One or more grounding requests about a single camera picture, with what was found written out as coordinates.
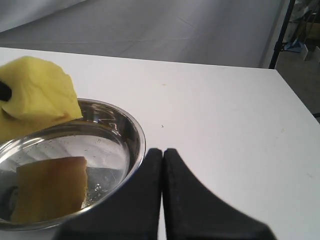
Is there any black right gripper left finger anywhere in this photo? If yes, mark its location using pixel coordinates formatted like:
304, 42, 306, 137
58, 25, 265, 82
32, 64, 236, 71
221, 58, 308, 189
56, 148, 162, 240

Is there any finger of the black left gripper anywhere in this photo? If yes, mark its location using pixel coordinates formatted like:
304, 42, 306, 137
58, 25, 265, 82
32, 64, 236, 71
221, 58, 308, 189
0, 81, 12, 102

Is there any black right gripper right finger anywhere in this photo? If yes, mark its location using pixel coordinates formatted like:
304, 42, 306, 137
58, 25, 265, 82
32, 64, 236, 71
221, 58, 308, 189
162, 148, 276, 240

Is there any yellow sponge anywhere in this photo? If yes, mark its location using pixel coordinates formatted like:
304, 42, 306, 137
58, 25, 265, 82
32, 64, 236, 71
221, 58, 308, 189
0, 56, 82, 143

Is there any round stainless steel dish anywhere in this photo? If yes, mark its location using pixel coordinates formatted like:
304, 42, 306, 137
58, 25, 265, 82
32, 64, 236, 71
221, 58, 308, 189
0, 98, 146, 232

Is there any grey backdrop cloth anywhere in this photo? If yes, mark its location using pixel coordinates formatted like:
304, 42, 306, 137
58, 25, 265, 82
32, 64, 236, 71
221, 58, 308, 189
0, 0, 289, 68

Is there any black metal stand pole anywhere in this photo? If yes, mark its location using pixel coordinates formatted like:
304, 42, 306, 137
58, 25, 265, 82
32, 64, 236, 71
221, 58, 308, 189
268, 0, 295, 69

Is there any blue object on floor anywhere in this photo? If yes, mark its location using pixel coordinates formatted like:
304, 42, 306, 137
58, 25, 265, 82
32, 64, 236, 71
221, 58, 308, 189
283, 40, 307, 53

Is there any white box on floor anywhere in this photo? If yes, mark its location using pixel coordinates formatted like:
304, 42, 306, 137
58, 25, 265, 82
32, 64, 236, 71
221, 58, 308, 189
300, 44, 320, 64

